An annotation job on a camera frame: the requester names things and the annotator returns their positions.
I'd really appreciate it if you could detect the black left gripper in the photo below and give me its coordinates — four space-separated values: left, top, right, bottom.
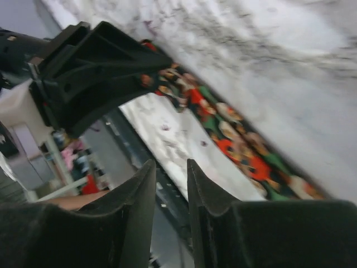
1 21 171 92

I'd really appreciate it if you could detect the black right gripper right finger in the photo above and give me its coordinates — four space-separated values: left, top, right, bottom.
187 159 356 267

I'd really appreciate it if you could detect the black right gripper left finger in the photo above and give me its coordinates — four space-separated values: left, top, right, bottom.
1 160 156 267

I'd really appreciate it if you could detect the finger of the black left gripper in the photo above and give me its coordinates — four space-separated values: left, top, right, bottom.
30 75 154 138

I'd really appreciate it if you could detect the colourful faces patterned tie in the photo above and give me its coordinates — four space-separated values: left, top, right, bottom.
140 63 325 200

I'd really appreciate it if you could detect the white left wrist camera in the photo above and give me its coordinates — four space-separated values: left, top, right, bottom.
1 79 54 145

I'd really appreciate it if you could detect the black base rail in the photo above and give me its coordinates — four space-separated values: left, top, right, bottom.
100 108 194 267

